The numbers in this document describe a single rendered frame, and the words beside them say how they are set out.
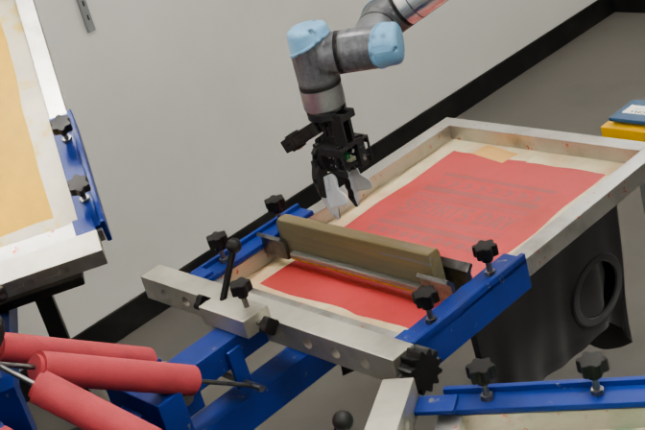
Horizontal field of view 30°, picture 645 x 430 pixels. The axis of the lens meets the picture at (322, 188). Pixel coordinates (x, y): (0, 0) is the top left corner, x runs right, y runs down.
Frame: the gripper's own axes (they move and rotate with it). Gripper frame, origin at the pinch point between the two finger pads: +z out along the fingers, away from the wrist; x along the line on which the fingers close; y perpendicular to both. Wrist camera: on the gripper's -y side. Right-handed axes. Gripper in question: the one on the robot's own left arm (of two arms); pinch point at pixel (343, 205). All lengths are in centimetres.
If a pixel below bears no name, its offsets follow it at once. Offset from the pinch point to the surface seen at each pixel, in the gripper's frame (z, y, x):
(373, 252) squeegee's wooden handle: 8.1, 6.3, -1.1
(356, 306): 16.4, 5.1, -7.2
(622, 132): 17, 12, 71
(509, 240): 16.0, 17.9, 22.6
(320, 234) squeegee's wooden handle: 7.2, -7.8, -0.9
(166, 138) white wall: 55, -198, 93
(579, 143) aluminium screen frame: 13, 11, 57
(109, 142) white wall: 46, -199, 70
